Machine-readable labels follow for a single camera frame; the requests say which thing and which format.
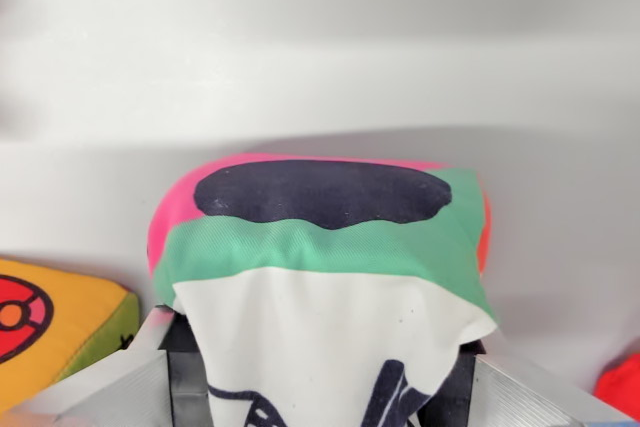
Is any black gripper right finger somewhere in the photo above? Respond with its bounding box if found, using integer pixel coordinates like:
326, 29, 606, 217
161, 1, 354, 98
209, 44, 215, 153
418, 335, 632, 427

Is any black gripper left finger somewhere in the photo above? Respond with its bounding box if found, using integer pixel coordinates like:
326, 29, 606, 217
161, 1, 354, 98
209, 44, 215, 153
27, 303, 212, 427

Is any fabric cube with bird print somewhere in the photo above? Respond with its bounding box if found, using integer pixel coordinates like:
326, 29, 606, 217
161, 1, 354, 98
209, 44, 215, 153
147, 152, 500, 427

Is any white plastic bin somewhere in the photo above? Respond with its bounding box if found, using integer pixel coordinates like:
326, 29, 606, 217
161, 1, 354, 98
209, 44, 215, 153
0, 0, 640, 427

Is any orange fabric cube red ball print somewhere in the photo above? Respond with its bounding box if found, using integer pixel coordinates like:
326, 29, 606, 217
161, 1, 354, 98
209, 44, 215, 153
0, 257, 141, 412

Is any red fabric block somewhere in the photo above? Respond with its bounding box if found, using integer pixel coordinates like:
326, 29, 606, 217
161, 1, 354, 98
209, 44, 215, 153
593, 352, 640, 424

